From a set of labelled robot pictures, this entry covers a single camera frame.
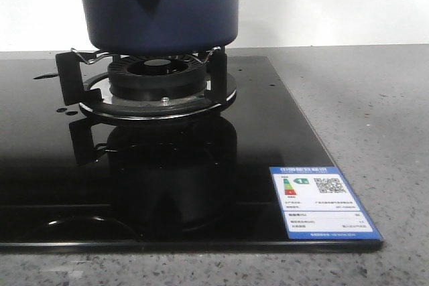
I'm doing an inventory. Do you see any dark blue pot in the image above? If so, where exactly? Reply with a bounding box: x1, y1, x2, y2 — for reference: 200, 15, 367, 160
82, 0, 239, 55

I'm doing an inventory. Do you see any black pot support grate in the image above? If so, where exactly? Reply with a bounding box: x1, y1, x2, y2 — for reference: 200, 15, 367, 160
56, 47, 237, 122

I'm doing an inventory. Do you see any black gas burner head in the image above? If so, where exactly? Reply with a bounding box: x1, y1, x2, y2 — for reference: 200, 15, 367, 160
108, 56, 206, 101

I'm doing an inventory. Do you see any blue energy label sticker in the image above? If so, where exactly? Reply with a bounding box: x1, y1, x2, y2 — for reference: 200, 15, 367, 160
269, 166, 382, 240

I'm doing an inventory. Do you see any black glass gas stove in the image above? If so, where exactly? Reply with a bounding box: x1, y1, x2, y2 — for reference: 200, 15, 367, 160
1, 57, 383, 253

